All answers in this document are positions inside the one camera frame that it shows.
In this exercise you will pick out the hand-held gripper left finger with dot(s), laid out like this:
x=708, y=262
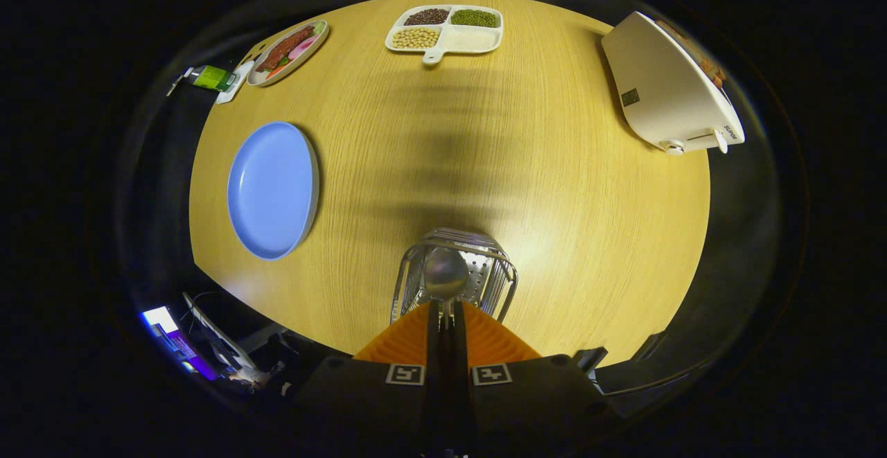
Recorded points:
x=433, y=375

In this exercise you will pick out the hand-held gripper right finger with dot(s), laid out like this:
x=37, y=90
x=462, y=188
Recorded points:
x=464, y=375

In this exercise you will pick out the white-edged flat panel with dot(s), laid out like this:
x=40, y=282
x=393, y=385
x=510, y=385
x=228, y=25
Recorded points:
x=222, y=340

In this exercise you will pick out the blue round plate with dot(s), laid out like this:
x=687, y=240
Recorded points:
x=274, y=188

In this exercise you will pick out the lit computer screen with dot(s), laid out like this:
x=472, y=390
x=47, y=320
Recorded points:
x=161, y=319

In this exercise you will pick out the white divided dish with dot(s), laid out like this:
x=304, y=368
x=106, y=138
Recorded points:
x=478, y=41

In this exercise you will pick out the pile of yellow soybeans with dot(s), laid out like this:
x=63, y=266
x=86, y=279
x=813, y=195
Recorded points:
x=416, y=37

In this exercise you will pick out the white toaster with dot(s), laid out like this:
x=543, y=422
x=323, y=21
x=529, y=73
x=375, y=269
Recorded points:
x=665, y=91

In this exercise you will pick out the white square coaster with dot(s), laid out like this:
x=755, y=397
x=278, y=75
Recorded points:
x=232, y=91

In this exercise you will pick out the oval plate with food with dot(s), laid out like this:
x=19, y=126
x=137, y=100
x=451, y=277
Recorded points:
x=287, y=53

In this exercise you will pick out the pile of green beans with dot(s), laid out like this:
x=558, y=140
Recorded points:
x=475, y=18

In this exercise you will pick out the pile of brown beans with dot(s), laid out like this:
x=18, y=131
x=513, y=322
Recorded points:
x=427, y=16

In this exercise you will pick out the green drink bottle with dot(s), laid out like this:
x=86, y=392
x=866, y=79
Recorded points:
x=211, y=77

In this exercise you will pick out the brown bread slice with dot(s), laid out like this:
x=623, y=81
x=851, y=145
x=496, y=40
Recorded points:
x=707, y=66

